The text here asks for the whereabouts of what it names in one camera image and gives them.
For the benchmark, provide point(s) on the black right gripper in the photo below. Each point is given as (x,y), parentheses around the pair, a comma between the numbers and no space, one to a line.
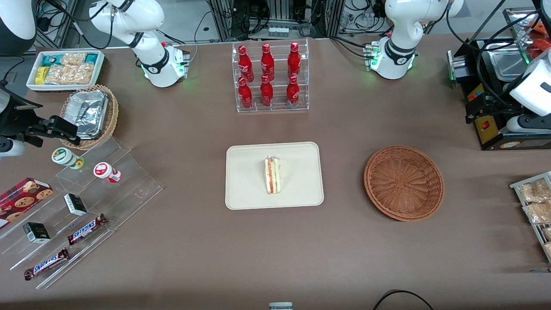
(13,120)

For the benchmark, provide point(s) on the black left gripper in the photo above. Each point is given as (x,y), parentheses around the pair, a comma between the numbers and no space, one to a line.
(500,109)

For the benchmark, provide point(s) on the triangle sandwich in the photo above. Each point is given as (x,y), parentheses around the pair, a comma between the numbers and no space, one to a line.
(272,176)

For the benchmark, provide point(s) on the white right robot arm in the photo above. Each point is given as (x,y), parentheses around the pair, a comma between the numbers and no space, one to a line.
(159,64)

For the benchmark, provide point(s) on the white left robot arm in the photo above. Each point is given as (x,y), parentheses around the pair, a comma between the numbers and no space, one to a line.
(396,51)

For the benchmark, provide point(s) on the light tan wicker basket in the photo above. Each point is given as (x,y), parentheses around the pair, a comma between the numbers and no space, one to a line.
(112,116)

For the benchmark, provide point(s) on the tray of packaged pastries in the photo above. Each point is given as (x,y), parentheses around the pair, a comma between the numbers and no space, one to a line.
(516,186)

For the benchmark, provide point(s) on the brown round wicker basket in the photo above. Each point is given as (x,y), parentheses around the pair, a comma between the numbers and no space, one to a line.
(403,183)

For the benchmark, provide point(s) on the cream rectangular tray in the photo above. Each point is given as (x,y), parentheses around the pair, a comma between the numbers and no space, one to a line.
(245,181)

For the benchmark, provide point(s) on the green lid yogurt bottle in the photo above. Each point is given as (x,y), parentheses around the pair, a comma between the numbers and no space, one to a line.
(64,156)

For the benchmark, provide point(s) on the aluminium foil container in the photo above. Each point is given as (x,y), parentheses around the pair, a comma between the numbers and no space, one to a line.
(88,113)

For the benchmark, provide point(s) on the white rectangular snack bin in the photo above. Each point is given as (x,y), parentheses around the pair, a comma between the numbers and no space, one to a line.
(64,87)

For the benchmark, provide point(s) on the red lid yogurt bottle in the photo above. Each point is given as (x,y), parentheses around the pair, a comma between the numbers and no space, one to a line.
(104,171)

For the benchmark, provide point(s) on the stainless steel pan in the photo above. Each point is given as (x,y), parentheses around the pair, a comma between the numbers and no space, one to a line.
(508,62)

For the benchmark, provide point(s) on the clear bag of crackers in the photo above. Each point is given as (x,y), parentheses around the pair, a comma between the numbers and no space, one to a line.
(73,58)
(69,74)

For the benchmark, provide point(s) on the yellow snack pack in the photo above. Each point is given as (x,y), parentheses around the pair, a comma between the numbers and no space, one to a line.
(41,75)

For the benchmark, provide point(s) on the small black box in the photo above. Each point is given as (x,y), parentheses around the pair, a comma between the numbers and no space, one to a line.
(75,204)
(36,232)

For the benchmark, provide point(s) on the teal snack pack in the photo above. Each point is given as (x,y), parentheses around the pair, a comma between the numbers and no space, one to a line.
(51,60)
(91,57)

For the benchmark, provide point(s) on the red tartan cookie box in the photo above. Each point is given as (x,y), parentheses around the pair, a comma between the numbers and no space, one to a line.
(21,200)

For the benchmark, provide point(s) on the clear acrylic stepped stand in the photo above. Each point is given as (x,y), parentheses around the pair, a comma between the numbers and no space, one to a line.
(129,189)

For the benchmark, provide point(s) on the red snack packs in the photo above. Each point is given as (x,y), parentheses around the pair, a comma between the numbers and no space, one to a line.
(540,43)

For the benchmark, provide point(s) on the Snickers chocolate bar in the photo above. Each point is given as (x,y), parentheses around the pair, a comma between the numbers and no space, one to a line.
(86,229)
(46,264)

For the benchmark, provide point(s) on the clear bag of pastries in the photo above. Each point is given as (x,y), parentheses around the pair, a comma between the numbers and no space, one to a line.
(548,249)
(533,191)
(547,233)
(538,212)

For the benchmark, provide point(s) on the red cola bottle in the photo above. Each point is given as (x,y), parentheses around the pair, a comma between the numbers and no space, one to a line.
(245,62)
(294,60)
(267,62)
(266,93)
(292,92)
(245,94)

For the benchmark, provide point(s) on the clear acrylic bottle rack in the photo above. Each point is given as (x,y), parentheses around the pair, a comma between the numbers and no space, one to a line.
(277,107)

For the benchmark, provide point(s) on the small grey device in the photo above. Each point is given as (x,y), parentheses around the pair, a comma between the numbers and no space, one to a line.
(280,306)

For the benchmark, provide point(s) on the aluminium frame equipment rack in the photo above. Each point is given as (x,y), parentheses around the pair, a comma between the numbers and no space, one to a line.
(280,13)

